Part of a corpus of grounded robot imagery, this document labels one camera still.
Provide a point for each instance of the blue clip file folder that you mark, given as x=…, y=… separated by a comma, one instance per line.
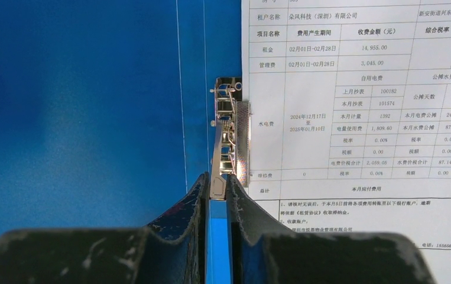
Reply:
x=106, y=111

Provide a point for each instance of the Chinese printed paper sheet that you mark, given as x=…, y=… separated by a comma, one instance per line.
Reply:
x=350, y=124

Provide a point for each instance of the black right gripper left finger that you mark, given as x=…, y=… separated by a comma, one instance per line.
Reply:
x=170, y=249

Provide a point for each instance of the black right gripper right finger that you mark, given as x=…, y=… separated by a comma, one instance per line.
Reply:
x=262, y=250

